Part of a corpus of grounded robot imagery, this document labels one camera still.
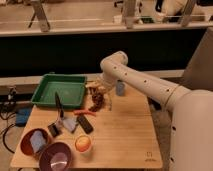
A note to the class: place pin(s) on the black handled knife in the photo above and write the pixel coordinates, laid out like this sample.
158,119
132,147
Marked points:
59,105

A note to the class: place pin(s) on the blue sponge in bowl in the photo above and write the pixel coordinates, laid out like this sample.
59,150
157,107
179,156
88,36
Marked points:
37,141

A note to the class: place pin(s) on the brown bowl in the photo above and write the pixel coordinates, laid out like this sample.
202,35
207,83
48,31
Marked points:
26,147

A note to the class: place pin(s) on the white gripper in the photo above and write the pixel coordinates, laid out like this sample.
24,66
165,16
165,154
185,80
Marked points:
104,87

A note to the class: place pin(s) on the green plastic tray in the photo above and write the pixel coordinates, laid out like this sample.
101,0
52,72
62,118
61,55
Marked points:
70,89

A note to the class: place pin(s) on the dark grape bunch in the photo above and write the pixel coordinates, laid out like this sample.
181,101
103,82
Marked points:
98,102

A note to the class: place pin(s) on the black rectangular remote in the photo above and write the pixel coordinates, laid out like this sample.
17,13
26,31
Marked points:
85,124

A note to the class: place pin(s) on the purple bowl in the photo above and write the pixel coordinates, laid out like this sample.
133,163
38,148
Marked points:
56,157

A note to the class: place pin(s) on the orange carrot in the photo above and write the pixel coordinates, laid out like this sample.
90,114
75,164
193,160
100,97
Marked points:
84,111

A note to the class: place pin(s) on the small black block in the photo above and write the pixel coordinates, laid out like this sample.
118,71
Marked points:
54,130

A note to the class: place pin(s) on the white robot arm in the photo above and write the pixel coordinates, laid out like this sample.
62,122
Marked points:
191,146

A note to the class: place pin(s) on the orange fruit in cup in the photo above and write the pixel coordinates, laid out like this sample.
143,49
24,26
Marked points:
83,143

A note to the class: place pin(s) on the blue box beside table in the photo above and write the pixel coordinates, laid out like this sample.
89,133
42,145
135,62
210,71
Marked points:
22,116

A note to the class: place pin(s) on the grey blue cloth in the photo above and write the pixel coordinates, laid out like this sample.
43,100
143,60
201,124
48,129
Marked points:
70,123

